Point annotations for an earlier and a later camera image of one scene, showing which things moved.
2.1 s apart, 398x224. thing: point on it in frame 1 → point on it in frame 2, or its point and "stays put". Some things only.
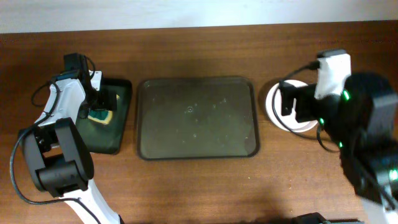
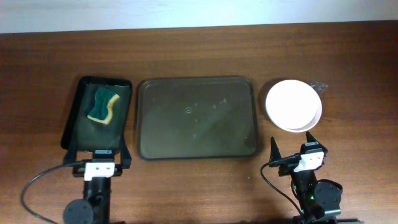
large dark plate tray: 197,117 stays put
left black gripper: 107,104 → 125,159
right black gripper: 300,93 → 286,168
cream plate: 288,120 stays put
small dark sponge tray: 106,138 stays put
